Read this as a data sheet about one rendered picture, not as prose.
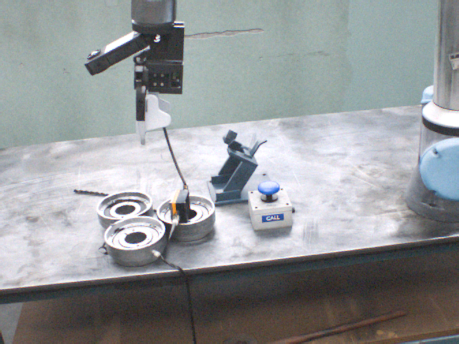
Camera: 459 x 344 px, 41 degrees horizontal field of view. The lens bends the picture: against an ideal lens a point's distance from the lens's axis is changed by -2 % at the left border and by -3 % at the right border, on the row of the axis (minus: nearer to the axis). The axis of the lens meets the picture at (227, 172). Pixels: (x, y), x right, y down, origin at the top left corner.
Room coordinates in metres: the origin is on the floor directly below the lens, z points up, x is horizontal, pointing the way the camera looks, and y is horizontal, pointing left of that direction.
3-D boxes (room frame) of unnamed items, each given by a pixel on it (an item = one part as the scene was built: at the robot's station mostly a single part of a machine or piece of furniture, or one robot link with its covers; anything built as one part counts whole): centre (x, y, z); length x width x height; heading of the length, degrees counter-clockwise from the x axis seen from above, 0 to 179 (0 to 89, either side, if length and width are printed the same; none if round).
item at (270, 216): (0.98, -0.08, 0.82); 0.08 x 0.07 x 0.05; 94
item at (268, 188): (0.98, -0.07, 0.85); 0.04 x 0.04 x 0.05
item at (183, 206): (0.95, 0.09, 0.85); 0.17 x 0.02 x 0.04; 171
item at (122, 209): (1.01, 0.20, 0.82); 0.10 x 0.10 x 0.04
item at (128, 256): (0.91, 0.17, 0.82); 0.10 x 0.10 x 0.04
